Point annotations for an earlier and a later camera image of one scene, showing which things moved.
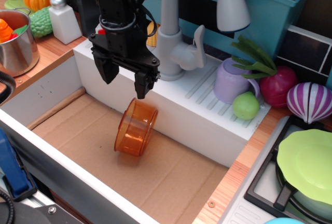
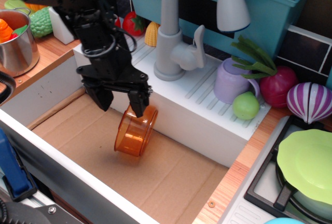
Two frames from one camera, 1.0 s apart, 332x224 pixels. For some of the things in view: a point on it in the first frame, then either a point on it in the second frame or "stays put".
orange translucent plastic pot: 136,128 stays put
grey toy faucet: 173,55 stays put
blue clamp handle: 19,181 stays put
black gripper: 123,39 to 110,66
